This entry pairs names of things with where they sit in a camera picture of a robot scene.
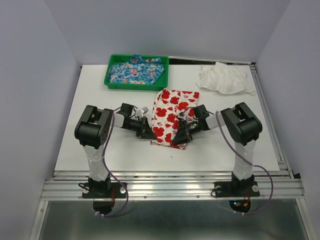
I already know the green plastic tray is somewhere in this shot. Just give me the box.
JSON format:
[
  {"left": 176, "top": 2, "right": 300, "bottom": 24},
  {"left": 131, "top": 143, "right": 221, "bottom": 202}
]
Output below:
[{"left": 104, "top": 54, "right": 170, "bottom": 91}]

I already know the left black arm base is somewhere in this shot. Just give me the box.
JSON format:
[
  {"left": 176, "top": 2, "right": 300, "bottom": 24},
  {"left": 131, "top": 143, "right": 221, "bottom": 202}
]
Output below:
[{"left": 78, "top": 181, "right": 126, "bottom": 199}]

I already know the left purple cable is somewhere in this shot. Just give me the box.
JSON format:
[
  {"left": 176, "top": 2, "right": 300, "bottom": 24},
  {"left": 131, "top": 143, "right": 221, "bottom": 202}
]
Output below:
[{"left": 94, "top": 106, "right": 140, "bottom": 218}]

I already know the aluminium rail frame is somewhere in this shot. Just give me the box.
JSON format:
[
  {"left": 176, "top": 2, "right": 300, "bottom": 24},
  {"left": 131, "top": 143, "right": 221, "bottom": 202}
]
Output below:
[{"left": 30, "top": 64, "right": 318, "bottom": 240}]

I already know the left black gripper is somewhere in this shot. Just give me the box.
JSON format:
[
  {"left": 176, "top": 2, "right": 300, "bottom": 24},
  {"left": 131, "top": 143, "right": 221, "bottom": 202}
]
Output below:
[{"left": 126, "top": 116, "right": 157, "bottom": 140}]

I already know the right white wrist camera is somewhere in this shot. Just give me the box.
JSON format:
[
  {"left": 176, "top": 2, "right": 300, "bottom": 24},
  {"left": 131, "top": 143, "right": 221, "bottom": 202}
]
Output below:
[{"left": 177, "top": 112, "right": 188, "bottom": 122}]

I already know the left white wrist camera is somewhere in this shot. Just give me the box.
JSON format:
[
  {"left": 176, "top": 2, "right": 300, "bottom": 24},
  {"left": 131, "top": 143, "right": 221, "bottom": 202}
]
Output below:
[{"left": 135, "top": 106, "right": 149, "bottom": 118}]

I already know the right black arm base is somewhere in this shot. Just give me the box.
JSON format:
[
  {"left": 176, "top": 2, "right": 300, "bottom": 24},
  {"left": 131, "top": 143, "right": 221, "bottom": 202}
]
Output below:
[{"left": 211, "top": 179, "right": 260, "bottom": 199}]

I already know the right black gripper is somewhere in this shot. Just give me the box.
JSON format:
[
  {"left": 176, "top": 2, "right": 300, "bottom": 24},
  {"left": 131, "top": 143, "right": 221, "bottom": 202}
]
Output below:
[{"left": 172, "top": 119, "right": 201, "bottom": 146}]

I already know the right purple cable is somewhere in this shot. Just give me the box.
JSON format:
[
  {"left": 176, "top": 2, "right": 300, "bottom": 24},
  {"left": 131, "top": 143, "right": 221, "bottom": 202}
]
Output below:
[{"left": 178, "top": 107, "right": 275, "bottom": 216}]

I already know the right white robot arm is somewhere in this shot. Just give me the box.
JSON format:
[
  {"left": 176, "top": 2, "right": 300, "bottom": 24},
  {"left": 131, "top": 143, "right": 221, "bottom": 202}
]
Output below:
[{"left": 172, "top": 102, "right": 263, "bottom": 198}]

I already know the red poppy white skirt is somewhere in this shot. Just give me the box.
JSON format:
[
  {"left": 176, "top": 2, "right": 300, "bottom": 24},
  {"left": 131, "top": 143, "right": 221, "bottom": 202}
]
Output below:
[{"left": 150, "top": 88, "right": 200, "bottom": 150}]

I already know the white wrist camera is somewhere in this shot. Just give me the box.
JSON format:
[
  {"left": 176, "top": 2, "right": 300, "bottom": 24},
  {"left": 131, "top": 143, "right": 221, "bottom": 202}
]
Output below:
[
  {"left": 135, "top": 106, "right": 149, "bottom": 118},
  {"left": 177, "top": 112, "right": 188, "bottom": 122}
]

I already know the blue floral skirt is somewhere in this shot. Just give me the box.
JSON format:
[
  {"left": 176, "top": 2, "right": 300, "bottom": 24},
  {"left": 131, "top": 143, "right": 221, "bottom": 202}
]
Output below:
[{"left": 107, "top": 53, "right": 165, "bottom": 85}]

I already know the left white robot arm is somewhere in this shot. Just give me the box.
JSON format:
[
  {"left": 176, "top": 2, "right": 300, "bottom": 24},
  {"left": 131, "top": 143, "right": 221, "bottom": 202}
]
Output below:
[{"left": 74, "top": 103, "right": 157, "bottom": 197}]

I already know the purple cable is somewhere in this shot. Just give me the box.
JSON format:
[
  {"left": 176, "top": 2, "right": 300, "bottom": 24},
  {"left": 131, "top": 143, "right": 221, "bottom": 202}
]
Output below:
[
  {"left": 94, "top": 106, "right": 140, "bottom": 218},
  {"left": 178, "top": 107, "right": 275, "bottom": 216}
]

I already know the white crumpled skirt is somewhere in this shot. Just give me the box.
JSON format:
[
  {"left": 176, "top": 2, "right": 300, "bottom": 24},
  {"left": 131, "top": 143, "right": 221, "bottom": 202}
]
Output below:
[{"left": 196, "top": 62, "right": 257, "bottom": 96}]

